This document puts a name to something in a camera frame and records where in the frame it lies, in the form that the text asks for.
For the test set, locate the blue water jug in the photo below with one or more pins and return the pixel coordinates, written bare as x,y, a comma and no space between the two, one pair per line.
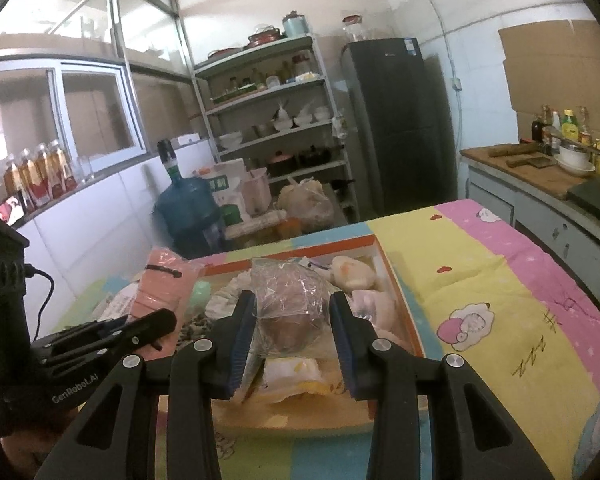
188,210

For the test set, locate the white floral fabric scrunchie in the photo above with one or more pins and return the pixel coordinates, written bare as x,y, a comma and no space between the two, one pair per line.
222,303

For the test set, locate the teal canister on shelf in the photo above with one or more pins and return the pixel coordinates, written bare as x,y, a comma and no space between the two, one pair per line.
295,25

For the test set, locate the pink plastic bin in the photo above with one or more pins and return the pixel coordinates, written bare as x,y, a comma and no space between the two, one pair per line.
256,192

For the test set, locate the orange drink bottles pack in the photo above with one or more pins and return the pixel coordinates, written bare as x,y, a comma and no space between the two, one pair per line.
40,176

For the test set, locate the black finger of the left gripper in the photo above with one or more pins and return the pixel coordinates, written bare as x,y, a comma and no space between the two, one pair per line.
117,334

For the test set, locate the plastic bag of food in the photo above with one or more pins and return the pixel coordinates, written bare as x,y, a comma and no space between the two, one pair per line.
306,201

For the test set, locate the colourful cartoon bed sheet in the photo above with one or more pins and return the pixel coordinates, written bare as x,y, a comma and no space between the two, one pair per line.
480,289

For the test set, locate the person's left hand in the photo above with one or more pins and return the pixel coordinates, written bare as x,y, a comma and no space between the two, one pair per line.
23,452

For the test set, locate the orange-rimmed cardboard tray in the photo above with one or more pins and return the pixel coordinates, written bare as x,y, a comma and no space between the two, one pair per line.
318,407

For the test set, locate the clear plastic bag bundle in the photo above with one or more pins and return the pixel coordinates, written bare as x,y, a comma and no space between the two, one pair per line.
292,310

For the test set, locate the brown cardboard wall sheet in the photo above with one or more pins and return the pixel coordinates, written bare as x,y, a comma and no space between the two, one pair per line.
554,63

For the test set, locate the pink floral tissue box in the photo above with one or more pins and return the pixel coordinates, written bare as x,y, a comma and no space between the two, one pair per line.
120,305

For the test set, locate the smartphone on window sill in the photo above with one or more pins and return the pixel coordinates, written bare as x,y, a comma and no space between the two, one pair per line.
12,210

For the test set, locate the brown leopard fabric item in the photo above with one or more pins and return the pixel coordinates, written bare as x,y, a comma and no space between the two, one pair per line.
198,327

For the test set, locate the glass jar on fridge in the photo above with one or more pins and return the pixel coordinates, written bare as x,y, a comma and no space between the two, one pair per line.
354,28

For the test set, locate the condiment bottles group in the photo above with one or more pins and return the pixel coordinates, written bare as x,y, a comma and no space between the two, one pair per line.
552,129

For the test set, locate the white bowl on counter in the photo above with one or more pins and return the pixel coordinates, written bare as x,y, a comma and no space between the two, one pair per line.
574,160

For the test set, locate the pink tissue pack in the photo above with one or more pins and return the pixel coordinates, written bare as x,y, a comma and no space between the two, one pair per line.
167,282

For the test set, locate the metal kitchen shelf rack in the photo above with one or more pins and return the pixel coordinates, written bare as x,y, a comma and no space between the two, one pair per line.
272,106

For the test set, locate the sliding window frame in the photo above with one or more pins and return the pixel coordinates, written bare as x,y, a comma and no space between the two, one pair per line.
85,105

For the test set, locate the black refrigerator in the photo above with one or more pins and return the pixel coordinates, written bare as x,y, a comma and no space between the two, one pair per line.
409,156

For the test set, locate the green soft ball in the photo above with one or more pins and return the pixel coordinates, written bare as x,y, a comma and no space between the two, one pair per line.
200,296

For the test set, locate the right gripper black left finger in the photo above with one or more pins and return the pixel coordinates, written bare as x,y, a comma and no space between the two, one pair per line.
114,435

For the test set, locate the wooden kitchen counter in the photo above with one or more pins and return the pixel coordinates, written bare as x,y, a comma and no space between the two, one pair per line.
551,180

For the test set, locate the cream plush teddy bear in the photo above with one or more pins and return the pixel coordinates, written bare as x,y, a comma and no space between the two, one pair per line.
351,274

